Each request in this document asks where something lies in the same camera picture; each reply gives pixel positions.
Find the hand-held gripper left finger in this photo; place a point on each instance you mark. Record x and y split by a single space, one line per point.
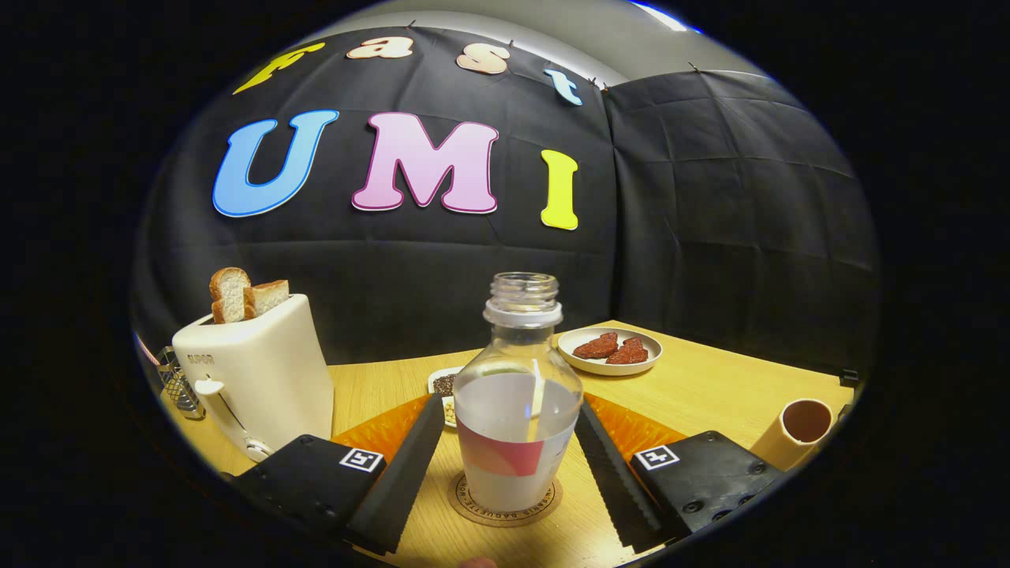
402 481

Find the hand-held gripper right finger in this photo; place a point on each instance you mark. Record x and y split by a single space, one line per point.
615 481

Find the round cork coaster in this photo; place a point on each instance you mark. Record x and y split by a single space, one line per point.
465 505

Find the clear juice bottle pink label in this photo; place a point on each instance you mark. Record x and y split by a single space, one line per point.
517 410

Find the white divided grain dish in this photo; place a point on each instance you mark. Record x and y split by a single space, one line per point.
443 384

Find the white oval plate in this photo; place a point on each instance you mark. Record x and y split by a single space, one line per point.
611 368

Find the wooden table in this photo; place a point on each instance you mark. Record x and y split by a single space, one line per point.
710 394

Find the red meat piece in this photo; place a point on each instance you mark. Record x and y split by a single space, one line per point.
597 345
629 353

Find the cream toaster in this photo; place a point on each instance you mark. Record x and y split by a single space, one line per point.
268 371

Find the toasted bread slice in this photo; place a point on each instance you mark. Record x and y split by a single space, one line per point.
270 297
230 296

